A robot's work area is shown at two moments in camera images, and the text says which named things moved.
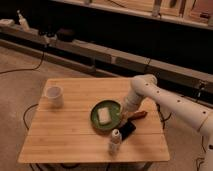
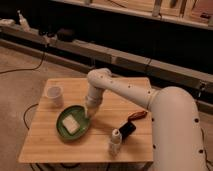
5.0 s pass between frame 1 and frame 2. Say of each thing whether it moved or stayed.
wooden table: stayed
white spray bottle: stayed
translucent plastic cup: stayed
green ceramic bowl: moved
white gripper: moved
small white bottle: stayed
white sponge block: moved
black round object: stayed
